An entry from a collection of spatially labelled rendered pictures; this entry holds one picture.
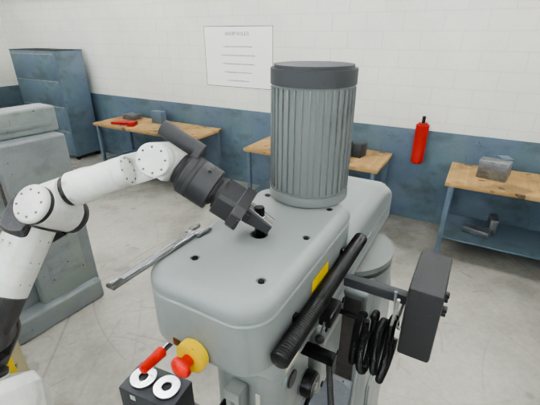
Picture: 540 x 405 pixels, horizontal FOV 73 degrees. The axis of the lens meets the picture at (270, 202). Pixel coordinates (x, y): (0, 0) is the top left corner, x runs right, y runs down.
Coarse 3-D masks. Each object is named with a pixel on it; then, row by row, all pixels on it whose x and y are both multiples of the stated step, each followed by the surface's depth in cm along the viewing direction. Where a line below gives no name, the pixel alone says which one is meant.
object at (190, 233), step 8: (192, 232) 76; (200, 232) 76; (176, 240) 73; (184, 240) 73; (168, 248) 70; (176, 248) 71; (152, 256) 67; (160, 256) 67; (144, 264) 65; (152, 264) 66; (128, 272) 63; (136, 272) 63; (112, 280) 61; (120, 280) 61; (128, 280) 62; (112, 288) 59
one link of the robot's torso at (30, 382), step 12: (0, 372) 71; (24, 372) 74; (36, 372) 75; (0, 384) 69; (12, 384) 70; (24, 384) 71; (36, 384) 73; (0, 396) 67; (12, 396) 69; (24, 396) 70; (36, 396) 72; (48, 396) 75
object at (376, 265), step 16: (384, 240) 138; (368, 256) 128; (384, 256) 128; (368, 272) 121; (384, 272) 126; (352, 288) 117; (352, 304) 117; (368, 304) 118; (384, 304) 140; (352, 320) 120; (336, 368) 131; (352, 368) 128; (368, 384) 139; (352, 400) 135; (368, 400) 143
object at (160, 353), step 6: (168, 342) 73; (162, 348) 71; (168, 348) 73; (150, 354) 70; (156, 354) 70; (162, 354) 71; (150, 360) 69; (156, 360) 70; (144, 366) 68; (150, 366) 69; (144, 372) 68
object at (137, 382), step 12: (132, 372) 130; (156, 372) 129; (168, 372) 130; (132, 384) 124; (144, 384) 124; (156, 384) 124; (168, 384) 126; (180, 384) 125; (132, 396) 123; (144, 396) 122; (156, 396) 120; (168, 396) 120; (180, 396) 122; (192, 396) 129
